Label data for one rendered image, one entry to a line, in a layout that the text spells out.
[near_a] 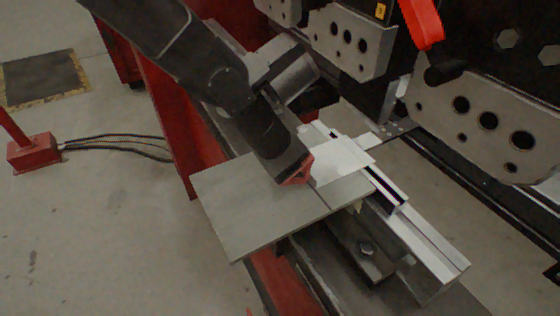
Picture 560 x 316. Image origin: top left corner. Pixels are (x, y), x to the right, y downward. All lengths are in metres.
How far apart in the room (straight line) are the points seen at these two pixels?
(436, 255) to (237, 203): 0.31
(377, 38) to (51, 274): 1.72
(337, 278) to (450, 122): 0.33
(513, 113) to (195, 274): 1.43
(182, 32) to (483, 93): 0.26
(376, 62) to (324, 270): 0.36
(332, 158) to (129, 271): 1.30
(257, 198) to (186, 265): 1.14
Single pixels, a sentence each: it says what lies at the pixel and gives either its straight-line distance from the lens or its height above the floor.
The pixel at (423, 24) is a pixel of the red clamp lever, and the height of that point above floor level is 1.29.
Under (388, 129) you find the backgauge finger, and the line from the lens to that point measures 0.64.
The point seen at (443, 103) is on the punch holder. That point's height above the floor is 1.21.
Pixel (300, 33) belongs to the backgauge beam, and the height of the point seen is 0.97.
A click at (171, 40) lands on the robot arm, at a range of 0.29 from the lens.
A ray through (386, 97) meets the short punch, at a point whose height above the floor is 1.15.
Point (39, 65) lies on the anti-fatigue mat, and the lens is 3.56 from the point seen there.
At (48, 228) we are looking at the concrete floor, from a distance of 2.03.
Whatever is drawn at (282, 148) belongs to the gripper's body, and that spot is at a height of 1.10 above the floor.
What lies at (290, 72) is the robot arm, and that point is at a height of 1.21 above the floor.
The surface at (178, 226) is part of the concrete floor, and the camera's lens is 1.72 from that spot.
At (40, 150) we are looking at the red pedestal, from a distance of 2.33.
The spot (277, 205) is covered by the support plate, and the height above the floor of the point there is 1.00.
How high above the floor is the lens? 1.39
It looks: 46 degrees down
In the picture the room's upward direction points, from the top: straight up
